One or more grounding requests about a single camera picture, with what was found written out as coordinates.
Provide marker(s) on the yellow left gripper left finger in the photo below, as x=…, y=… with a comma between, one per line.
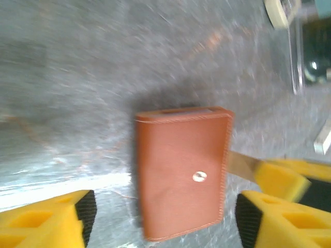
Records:
x=38, y=222

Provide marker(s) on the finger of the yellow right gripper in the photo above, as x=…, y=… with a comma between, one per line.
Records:
x=282, y=180
x=315, y=170

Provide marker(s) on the dark picture panel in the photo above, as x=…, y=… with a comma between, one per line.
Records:
x=316, y=46

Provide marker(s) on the clear acrylic box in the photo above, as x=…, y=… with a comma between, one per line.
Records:
x=294, y=51

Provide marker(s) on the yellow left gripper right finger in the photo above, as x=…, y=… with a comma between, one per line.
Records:
x=289, y=224

